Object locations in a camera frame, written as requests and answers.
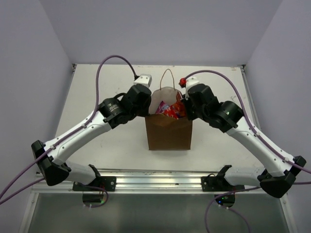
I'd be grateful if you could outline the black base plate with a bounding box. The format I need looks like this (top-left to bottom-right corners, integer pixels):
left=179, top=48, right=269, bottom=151
left=201, top=174, right=245, bottom=192
left=72, top=176, right=117, bottom=192

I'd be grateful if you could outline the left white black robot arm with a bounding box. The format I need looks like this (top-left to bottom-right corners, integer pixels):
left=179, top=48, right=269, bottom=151
left=31, top=84, right=151, bottom=191

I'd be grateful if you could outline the small red popcorn snack bag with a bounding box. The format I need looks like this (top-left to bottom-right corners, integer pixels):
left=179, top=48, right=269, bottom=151
left=162, top=107, right=181, bottom=119

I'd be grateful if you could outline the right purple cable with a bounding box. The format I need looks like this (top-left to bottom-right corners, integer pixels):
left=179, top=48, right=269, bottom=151
left=184, top=69, right=311, bottom=233

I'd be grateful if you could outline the purple Fox's candy bag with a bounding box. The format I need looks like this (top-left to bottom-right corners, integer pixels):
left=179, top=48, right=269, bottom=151
left=155, top=101, right=169, bottom=114

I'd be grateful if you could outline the aluminium rail frame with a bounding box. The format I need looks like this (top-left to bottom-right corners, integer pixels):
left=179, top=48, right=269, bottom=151
left=18, top=63, right=298, bottom=233

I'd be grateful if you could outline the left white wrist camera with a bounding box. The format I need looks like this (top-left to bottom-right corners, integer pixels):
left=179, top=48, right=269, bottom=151
left=134, top=74, right=152, bottom=88

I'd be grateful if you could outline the brown paper bag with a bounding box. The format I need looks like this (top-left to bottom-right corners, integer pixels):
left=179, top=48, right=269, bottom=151
left=145, top=68, right=192, bottom=151

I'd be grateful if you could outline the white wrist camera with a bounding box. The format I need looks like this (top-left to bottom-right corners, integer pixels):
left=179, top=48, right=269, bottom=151
left=134, top=74, right=152, bottom=88
left=179, top=76, right=200, bottom=100

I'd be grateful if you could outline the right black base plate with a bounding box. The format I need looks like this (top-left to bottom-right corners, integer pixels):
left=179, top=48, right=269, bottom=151
left=201, top=174, right=245, bottom=192

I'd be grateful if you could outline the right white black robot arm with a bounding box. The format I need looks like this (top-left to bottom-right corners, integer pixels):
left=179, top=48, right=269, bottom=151
left=179, top=80, right=306, bottom=198

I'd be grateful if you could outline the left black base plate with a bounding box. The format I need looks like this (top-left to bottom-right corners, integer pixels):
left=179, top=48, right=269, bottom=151
left=72, top=176, right=117, bottom=192

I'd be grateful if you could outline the red Doritos chip bag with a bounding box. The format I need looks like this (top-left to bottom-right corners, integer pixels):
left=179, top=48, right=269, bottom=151
left=170, top=91, right=186, bottom=118

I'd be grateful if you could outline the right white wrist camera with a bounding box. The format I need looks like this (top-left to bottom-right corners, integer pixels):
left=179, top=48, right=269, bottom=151
left=179, top=76, right=200, bottom=100

